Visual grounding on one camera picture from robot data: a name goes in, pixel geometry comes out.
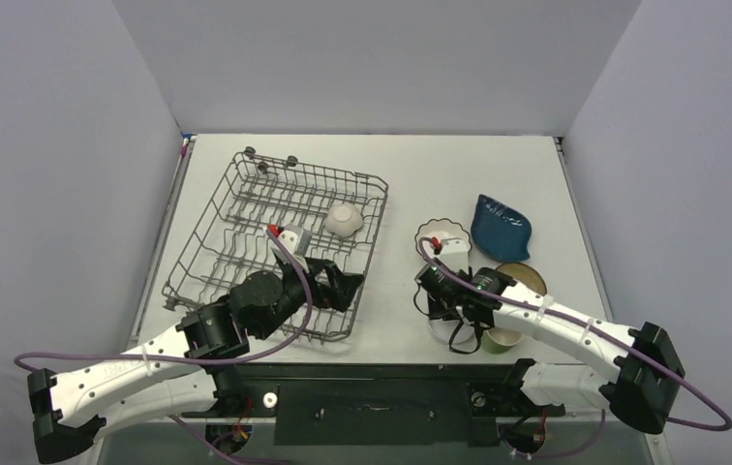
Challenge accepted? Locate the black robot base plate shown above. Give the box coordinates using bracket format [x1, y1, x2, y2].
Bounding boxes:
[174, 362, 565, 447]

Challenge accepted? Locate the green mug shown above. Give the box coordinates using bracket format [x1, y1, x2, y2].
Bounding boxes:
[481, 327, 523, 355]

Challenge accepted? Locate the grey wire dish rack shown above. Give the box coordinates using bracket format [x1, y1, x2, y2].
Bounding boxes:
[162, 147, 388, 343]

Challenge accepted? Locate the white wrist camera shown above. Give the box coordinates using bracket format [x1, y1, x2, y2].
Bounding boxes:
[267, 225, 313, 257]
[434, 237, 471, 273]

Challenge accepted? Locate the blue leaf-shaped dish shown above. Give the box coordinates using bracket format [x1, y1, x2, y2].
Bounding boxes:
[470, 194, 533, 263]

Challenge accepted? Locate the white scalloped bowl black rim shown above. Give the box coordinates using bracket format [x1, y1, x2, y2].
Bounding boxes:
[413, 218, 473, 251]

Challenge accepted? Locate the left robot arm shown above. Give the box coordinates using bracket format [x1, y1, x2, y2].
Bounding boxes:
[27, 258, 365, 464]

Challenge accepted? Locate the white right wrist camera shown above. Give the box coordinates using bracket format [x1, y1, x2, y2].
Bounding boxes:
[434, 237, 471, 273]

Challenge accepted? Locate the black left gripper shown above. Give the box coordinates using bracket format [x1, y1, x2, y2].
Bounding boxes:
[255, 255, 363, 342]

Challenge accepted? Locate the tan brown bowl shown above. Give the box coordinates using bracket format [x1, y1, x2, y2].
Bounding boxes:
[496, 263, 547, 295]

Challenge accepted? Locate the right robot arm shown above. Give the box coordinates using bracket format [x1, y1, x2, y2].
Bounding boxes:
[415, 265, 685, 434]

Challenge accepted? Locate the aluminium table edge rail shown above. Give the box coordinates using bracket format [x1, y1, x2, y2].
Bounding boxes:
[553, 137, 584, 228]

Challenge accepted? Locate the small white lobed bowl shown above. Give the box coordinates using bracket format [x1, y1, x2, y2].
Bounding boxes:
[323, 202, 364, 238]

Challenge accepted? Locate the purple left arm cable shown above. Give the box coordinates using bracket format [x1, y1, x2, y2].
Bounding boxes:
[14, 228, 315, 465]

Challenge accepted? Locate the plain white bowl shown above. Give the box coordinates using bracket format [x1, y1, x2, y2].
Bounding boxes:
[427, 319, 477, 350]

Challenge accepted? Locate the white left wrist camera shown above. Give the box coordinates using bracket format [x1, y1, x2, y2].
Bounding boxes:
[267, 225, 313, 257]

